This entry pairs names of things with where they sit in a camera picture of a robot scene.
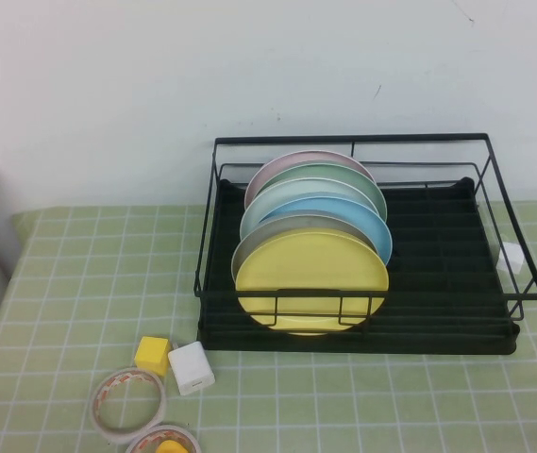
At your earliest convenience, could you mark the yellow plate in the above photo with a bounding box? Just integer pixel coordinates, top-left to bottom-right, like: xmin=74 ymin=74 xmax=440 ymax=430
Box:
xmin=234 ymin=229 xmax=391 ymax=337

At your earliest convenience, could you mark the grey plate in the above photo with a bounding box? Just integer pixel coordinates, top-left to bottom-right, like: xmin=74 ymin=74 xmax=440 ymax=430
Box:
xmin=230 ymin=214 xmax=378 ymax=284

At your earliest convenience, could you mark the pale mint plate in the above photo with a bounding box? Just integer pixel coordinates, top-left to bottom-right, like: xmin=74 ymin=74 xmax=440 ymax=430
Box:
xmin=238 ymin=177 xmax=382 ymax=242

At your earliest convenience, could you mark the pink plate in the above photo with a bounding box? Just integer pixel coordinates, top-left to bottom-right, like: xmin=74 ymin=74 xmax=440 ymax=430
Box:
xmin=243 ymin=150 xmax=377 ymax=213

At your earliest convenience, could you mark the green plate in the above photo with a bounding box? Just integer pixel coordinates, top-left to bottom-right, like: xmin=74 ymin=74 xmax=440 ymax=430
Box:
xmin=253 ymin=161 xmax=389 ymax=223

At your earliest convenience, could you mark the blue plate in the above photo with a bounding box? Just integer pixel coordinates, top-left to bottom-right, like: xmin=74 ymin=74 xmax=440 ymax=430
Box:
xmin=260 ymin=195 xmax=394 ymax=276

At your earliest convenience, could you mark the white charger block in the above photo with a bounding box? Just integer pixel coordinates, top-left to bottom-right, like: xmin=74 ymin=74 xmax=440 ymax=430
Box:
xmin=167 ymin=341 xmax=214 ymax=396

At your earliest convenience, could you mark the yellow cube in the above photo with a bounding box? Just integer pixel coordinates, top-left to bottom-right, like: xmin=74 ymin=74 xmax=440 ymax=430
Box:
xmin=134 ymin=336 xmax=171 ymax=377

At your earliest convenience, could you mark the green checked tablecloth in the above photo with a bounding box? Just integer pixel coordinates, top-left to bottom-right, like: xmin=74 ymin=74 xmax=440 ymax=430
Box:
xmin=0 ymin=200 xmax=537 ymax=453

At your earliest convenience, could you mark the large clear tape roll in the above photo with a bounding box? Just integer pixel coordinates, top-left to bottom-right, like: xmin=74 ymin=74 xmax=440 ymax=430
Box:
xmin=90 ymin=368 xmax=168 ymax=435

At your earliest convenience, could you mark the small clear tape roll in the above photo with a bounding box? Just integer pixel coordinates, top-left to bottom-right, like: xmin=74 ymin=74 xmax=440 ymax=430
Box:
xmin=124 ymin=423 xmax=202 ymax=453

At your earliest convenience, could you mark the small yellow toy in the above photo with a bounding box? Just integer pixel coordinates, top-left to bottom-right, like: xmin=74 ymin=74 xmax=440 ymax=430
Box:
xmin=154 ymin=439 xmax=189 ymax=453

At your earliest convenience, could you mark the small white block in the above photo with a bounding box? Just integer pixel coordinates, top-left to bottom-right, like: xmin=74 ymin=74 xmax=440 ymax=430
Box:
xmin=497 ymin=242 xmax=525 ymax=277

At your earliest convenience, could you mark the black wire dish rack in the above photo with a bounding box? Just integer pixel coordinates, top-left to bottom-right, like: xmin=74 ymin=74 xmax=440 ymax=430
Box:
xmin=193 ymin=132 xmax=537 ymax=342
xmin=199 ymin=176 xmax=519 ymax=356

